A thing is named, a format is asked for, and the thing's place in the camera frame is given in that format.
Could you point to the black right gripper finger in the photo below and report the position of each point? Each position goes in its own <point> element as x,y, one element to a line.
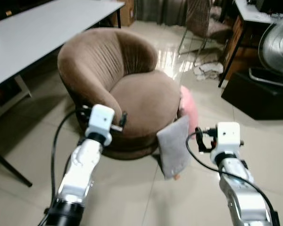
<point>201,143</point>

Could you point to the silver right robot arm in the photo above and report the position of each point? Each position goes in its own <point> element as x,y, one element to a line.
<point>240,193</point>

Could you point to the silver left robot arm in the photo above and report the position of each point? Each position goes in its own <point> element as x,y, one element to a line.
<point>82,167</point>

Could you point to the grey square pillow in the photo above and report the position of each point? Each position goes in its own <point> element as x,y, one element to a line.
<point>174,148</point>

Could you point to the brown round sofa chair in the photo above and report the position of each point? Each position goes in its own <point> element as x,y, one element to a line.
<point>141,96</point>

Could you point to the pink fluffy pillow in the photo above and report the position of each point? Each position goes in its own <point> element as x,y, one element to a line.
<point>188,106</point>

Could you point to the crumpled white floor cloth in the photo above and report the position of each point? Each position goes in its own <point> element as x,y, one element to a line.
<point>208,70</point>

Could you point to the black low box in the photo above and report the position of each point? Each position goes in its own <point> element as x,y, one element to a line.
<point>257,101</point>

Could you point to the brown cardboard box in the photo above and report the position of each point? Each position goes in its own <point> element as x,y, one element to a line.
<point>127,12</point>

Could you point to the silver standing fan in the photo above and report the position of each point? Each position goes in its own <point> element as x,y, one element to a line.
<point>276,47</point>

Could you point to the black metal table leg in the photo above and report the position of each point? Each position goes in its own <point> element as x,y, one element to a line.
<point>12,167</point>

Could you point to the grey curtain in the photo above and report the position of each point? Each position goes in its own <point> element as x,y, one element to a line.
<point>160,12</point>

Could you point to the plaid fabric metal chair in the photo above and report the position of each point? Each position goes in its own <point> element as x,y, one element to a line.
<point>200,19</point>

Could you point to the grey top table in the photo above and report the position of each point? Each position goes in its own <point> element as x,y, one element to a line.
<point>42,28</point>

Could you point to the white desk black legs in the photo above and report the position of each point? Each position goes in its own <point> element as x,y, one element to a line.
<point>250,14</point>

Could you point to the black desktop device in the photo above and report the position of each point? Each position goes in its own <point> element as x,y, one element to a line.
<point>266,4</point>

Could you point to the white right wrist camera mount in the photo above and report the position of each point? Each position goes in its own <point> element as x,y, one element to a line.
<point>228,136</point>

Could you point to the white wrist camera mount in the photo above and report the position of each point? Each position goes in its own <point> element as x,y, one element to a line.
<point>228,136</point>
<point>101,120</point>

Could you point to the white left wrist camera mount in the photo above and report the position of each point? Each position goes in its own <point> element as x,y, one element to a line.
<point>101,120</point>

